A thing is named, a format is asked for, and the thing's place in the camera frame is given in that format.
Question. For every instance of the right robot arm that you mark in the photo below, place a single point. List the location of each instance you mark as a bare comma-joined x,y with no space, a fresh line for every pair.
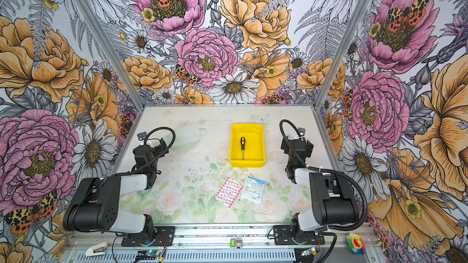
330,195

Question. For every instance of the green circuit board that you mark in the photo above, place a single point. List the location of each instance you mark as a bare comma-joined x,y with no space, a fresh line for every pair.
312,251
150,255

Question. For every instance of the white stapler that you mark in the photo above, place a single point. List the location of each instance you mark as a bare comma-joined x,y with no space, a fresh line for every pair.
97,250

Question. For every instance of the yellow plastic bin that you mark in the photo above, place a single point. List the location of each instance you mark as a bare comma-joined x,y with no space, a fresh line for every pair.
255,154

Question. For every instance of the small green display module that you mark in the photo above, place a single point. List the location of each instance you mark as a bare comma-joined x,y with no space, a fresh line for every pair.
236,243

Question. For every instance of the aluminium front rail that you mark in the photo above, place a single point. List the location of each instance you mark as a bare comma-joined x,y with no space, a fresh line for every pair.
194,243

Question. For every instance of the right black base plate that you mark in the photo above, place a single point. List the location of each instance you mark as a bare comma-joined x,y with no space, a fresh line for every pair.
285,235

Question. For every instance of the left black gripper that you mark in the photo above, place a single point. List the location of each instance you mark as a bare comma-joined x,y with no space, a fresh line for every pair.
159,148

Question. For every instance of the pink patterned packet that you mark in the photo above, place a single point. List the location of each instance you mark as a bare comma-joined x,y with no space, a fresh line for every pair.
229,192

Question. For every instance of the white blue packet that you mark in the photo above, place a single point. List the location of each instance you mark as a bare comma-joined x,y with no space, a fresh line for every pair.
253,190

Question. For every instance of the black yellow screwdriver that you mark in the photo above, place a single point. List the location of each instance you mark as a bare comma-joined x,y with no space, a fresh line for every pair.
243,146

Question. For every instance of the left green circuit board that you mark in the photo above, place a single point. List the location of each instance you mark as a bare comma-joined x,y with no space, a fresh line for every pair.
150,255

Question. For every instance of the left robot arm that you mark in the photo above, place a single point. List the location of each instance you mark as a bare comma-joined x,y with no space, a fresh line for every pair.
95,204

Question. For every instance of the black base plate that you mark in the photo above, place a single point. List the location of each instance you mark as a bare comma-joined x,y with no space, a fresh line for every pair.
285,235
159,236

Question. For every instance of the colourful round toy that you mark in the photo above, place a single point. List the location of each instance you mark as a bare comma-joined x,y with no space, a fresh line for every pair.
356,243

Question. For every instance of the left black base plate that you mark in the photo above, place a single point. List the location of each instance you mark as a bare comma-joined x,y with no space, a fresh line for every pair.
159,236

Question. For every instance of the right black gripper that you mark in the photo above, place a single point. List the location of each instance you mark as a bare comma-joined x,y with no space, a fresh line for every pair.
286,145

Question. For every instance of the right green circuit board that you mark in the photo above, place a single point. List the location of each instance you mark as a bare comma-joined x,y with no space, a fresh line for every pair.
312,251

